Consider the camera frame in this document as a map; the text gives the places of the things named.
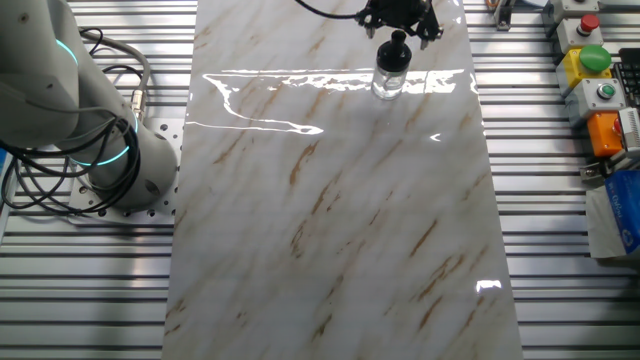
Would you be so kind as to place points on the yellow box green button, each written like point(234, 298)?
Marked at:
point(567, 70)

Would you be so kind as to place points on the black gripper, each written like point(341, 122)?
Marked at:
point(400, 11)

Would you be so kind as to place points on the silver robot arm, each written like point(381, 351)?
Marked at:
point(30, 75)

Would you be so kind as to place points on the blue white tissue packet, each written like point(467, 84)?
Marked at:
point(625, 210)

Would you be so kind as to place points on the grey box small green button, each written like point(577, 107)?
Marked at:
point(590, 100)

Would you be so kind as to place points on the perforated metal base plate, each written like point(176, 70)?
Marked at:
point(167, 135)

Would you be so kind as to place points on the plain grey button box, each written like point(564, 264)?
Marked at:
point(570, 10)

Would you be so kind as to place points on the grey finned metal device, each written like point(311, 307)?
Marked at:
point(631, 127)

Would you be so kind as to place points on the upright metal bracket piece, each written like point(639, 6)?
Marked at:
point(502, 15)

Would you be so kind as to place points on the small metal clamp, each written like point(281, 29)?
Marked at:
point(591, 171)

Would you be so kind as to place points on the blue printed poster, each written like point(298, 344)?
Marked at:
point(2, 157)

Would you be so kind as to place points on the black keyboard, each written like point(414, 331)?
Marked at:
point(630, 75)

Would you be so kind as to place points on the red button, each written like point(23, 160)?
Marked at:
point(575, 35)

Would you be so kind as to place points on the clear glass jar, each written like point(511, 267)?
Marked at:
point(389, 85)

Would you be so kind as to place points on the orange button box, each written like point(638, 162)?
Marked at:
point(602, 135)

